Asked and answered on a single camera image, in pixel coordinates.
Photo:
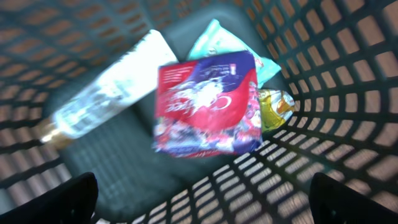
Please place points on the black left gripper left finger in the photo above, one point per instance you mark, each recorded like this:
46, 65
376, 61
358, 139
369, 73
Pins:
72, 202

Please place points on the grey plastic mesh basket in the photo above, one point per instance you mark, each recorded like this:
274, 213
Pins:
338, 61

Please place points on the white tube gold cap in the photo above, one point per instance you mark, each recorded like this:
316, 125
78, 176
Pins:
133, 76

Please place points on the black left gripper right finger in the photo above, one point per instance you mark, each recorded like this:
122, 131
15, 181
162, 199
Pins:
333, 202

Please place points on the green yellow juice carton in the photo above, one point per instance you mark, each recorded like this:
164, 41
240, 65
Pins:
277, 107

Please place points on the red purple pad package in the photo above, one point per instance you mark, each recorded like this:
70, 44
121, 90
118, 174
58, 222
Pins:
208, 107

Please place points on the teal wipes packet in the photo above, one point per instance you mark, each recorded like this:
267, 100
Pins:
217, 40

